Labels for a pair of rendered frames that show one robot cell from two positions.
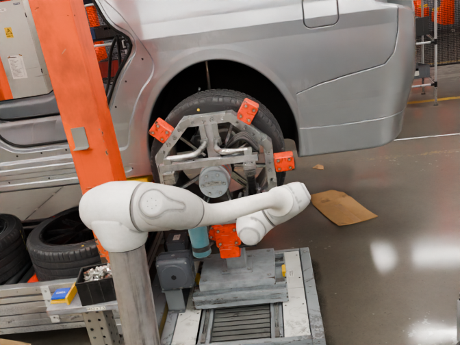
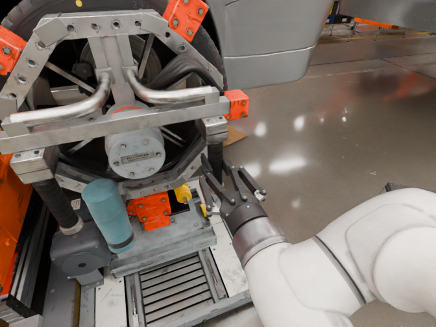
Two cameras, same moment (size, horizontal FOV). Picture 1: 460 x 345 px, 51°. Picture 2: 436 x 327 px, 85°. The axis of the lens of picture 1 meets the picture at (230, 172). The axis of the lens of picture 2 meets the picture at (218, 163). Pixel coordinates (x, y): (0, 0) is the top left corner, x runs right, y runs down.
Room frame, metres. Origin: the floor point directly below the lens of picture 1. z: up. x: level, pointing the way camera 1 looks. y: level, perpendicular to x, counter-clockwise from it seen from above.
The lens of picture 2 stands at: (1.49, 0.11, 1.20)
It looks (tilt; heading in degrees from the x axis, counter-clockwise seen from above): 40 degrees down; 333
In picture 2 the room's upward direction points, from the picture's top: straight up
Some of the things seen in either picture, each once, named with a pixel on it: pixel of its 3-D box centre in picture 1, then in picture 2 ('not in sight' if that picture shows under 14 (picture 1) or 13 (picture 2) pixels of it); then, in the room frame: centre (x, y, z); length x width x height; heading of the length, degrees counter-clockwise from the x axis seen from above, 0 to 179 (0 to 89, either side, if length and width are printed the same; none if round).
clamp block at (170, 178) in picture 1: (170, 175); (37, 156); (1.96, 0.25, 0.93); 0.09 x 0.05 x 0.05; 173
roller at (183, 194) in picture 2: not in sight; (177, 177); (2.23, -0.07, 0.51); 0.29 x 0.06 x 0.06; 173
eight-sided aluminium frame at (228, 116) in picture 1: (216, 170); (131, 123); (2.14, 0.06, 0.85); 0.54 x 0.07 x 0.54; 83
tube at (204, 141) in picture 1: (185, 144); (61, 79); (2.03, 0.17, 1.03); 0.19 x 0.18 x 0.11; 173
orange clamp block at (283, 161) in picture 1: (283, 161); (231, 105); (2.11, -0.25, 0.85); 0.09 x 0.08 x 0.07; 83
